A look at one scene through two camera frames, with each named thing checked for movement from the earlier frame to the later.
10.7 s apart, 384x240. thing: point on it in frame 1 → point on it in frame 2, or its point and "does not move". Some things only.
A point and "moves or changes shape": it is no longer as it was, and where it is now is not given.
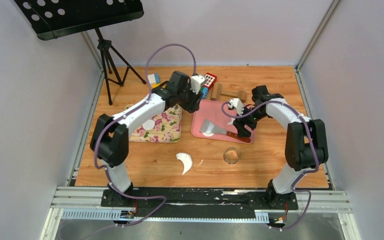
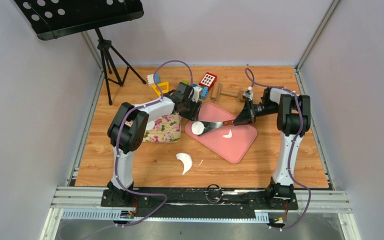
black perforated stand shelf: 49,18 does not move
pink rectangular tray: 212,110 moves or changes shape
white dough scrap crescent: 187,160 does not move
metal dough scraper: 209,126 moves or changes shape
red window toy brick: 210,80 does not move
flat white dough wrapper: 148,124 does not move
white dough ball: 208,134 → 197,127
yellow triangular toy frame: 157,85 does not move
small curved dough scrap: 231,122 → 229,135
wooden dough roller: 216,93 does not move
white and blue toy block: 154,78 does not move
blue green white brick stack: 205,90 does not move
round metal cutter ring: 231,155 → 221,193
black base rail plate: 197,203 does not move
